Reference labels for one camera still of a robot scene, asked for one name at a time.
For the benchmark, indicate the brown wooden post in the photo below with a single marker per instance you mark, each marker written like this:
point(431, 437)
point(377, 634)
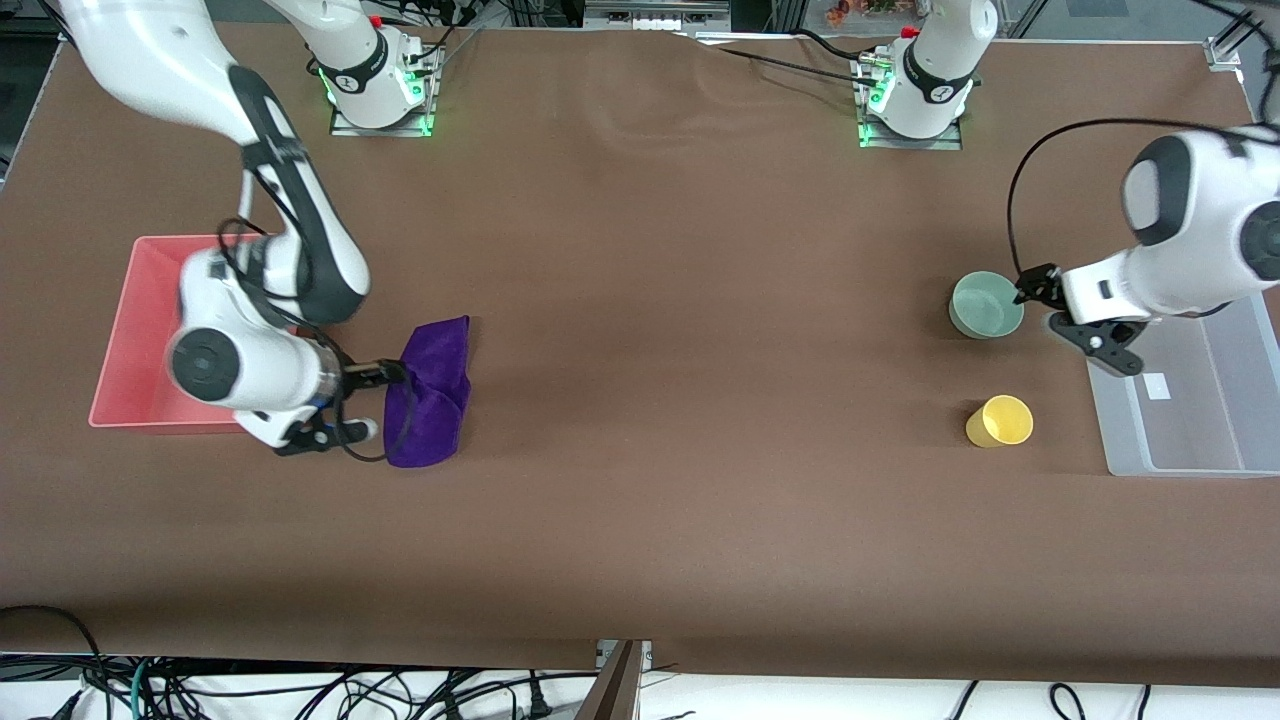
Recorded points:
point(615, 690)

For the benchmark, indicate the brown table cover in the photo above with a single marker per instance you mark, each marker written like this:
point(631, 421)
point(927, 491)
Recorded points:
point(640, 350)

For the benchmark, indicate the pink plastic bin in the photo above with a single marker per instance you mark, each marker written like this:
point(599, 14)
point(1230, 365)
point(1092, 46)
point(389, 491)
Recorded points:
point(140, 330)

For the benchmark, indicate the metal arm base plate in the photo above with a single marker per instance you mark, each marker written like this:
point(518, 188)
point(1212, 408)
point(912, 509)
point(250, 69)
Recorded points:
point(400, 130)
point(945, 143)

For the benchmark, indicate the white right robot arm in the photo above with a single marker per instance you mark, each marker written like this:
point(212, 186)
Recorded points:
point(130, 50)

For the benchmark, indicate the purple cloth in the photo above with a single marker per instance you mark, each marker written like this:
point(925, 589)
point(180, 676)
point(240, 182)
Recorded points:
point(435, 400)

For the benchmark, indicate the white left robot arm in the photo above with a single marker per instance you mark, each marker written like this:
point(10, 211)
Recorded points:
point(1200, 220)

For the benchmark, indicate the yellow plastic cup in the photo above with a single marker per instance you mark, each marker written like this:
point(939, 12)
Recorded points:
point(1005, 420)

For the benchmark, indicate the clear plastic bin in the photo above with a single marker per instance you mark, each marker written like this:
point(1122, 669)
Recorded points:
point(1200, 420)

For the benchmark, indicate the pale green bowl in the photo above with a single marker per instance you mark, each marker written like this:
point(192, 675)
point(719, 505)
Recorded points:
point(985, 305)

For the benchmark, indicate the silver metal corner bracket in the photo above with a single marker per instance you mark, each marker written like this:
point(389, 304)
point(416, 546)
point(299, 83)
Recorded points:
point(1222, 52)

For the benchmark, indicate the grey power strip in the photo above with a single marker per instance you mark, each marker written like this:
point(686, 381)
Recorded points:
point(655, 14)

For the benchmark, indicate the orange background object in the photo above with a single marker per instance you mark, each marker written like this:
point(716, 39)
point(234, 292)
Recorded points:
point(860, 10)

